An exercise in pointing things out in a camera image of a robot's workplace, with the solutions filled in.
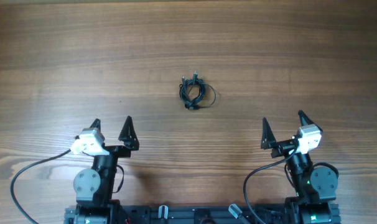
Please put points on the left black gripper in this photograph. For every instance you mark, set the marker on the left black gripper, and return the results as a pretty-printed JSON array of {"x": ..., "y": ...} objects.
[{"x": 130, "y": 142}]

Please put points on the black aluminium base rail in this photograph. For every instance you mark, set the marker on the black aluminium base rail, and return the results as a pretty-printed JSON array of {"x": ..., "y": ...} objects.
[{"x": 267, "y": 213}]

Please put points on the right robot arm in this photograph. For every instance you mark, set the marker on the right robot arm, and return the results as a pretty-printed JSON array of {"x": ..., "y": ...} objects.
[{"x": 315, "y": 183}]

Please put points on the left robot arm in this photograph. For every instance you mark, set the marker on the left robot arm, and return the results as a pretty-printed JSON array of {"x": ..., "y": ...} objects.
[{"x": 94, "y": 187}]

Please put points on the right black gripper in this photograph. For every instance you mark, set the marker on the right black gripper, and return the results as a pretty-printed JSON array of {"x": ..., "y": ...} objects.
[{"x": 282, "y": 147}]

